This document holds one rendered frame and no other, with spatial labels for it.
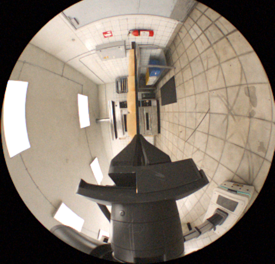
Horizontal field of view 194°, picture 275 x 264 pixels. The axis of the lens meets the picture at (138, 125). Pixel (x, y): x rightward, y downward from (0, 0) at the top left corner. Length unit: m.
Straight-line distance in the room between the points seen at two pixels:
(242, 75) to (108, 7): 1.97
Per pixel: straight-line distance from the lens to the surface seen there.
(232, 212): 1.08
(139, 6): 1.89
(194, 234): 0.98
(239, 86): 1.08
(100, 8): 1.92
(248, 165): 1.10
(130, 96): 0.17
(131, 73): 0.25
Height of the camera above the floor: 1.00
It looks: 2 degrees down
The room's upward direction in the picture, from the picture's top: 94 degrees counter-clockwise
